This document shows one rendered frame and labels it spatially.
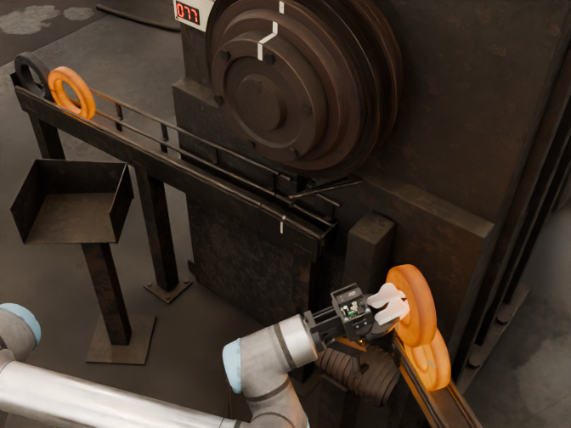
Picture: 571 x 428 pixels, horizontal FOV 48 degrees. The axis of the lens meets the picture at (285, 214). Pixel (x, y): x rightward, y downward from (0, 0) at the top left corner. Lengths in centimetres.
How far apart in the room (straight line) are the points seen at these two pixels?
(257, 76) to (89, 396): 68
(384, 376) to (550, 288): 117
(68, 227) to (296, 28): 93
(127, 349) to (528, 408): 134
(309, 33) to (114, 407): 76
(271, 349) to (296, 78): 51
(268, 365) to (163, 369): 110
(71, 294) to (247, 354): 142
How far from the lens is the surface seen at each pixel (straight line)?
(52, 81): 226
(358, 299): 119
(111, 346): 233
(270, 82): 132
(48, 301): 253
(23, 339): 137
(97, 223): 187
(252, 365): 118
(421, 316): 119
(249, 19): 135
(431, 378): 143
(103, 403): 117
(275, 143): 140
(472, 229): 149
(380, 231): 154
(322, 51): 127
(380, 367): 163
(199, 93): 183
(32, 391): 121
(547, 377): 240
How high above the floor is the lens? 189
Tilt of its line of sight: 44 degrees down
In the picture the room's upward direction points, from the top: 1 degrees clockwise
